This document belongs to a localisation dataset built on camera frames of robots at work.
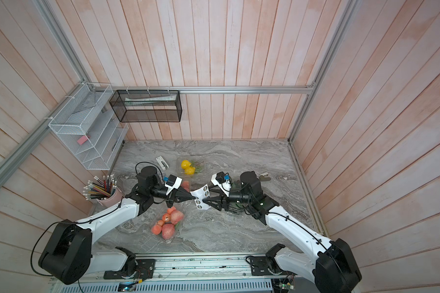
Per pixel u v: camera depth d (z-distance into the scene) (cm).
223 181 62
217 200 63
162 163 106
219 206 65
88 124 76
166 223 82
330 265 39
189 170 100
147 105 106
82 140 82
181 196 67
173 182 61
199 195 68
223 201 62
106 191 85
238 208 82
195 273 73
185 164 102
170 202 66
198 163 104
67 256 41
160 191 67
